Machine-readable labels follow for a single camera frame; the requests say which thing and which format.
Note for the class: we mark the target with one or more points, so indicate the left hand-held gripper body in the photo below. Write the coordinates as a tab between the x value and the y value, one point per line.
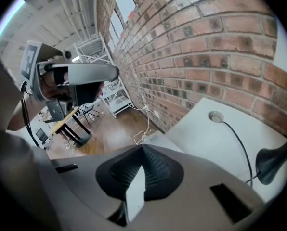
35	64

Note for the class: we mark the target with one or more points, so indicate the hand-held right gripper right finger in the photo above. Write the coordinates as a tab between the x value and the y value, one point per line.
196	177

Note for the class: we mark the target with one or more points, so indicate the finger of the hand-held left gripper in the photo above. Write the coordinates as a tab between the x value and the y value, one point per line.
90	72
87	94

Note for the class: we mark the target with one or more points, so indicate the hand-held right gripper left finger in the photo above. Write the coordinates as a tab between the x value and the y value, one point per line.
85	177

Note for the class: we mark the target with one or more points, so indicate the black lamp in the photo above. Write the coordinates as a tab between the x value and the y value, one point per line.
273	160

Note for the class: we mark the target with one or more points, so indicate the person's left forearm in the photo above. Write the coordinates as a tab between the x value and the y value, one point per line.
19	118

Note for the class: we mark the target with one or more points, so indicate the person's left hand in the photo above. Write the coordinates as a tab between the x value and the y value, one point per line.
52	85

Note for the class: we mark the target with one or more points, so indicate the black folding chair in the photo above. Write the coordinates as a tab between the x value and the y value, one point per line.
90	112

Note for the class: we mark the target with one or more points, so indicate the white metal shelf rack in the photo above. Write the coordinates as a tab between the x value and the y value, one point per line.
117	97

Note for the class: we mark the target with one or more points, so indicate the wooden table with black legs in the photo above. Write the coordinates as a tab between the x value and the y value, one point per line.
69	123

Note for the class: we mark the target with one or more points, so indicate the black office chair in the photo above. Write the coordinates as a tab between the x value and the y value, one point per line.
42	136

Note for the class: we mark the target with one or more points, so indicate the person's gray shirt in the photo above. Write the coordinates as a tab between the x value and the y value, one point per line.
11	177

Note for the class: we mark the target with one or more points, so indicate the window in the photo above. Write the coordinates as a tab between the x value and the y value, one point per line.
124	1

